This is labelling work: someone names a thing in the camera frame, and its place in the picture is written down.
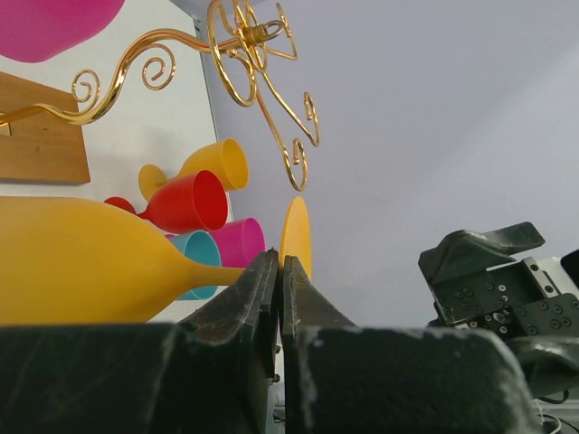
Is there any teal wine glass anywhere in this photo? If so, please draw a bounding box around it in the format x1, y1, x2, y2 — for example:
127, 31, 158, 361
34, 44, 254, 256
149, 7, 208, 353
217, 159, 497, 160
166, 230, 222, 301

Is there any gold wire wine glass rack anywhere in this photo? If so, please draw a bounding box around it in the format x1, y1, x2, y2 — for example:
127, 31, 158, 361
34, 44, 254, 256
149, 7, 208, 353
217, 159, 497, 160
1, 1, 320, 192

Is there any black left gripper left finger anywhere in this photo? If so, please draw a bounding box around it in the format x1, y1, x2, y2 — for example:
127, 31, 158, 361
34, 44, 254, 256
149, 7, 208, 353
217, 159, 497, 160
1, 250, 279, 433

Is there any yellow wine glass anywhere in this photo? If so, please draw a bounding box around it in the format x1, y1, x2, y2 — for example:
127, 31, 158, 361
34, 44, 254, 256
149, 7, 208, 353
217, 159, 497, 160
138, 138, 250, 202
0, 195, 313, 326

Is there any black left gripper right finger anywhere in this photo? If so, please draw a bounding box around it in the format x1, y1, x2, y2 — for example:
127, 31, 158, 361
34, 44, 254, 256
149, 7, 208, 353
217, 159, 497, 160
280, 256, 542, 433

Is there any wooden rack base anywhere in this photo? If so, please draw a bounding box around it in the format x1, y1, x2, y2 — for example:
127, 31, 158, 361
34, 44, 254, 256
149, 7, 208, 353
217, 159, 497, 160
1, 72, 90, 185

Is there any magenta wine glass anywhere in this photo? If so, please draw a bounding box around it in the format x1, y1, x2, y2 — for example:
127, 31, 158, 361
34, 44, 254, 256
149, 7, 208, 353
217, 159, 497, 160
1, 0, 124, 63
165, 217, 267, 269

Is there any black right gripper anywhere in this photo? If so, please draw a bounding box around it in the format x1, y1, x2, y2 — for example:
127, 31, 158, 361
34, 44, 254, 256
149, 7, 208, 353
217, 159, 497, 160
418, 222, 578, 398

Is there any red wine glass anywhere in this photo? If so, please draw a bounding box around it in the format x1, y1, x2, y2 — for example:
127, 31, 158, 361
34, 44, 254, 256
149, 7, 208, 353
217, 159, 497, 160
104, 170, 228, 234

